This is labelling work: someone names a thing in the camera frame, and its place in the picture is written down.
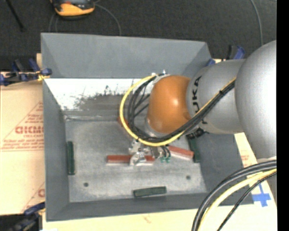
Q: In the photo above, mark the dark green flat block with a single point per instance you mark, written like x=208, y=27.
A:
x=71, y=157
x=195, y=150
x=149, y=192

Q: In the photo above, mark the brown cardboard board, red print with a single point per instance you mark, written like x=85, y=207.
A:
x=19, y=129

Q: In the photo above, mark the grey metal bin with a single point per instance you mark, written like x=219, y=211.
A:
x=98, y=56

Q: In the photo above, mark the red-brown flat block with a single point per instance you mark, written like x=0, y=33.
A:
x=118, y=158
x=181, y=153

